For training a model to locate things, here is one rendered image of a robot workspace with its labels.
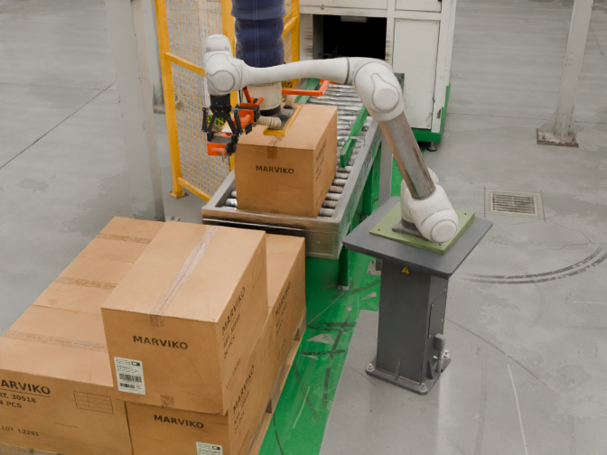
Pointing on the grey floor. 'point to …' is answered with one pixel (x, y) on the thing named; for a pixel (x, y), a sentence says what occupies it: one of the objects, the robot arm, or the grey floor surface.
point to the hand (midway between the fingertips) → (222, 143)
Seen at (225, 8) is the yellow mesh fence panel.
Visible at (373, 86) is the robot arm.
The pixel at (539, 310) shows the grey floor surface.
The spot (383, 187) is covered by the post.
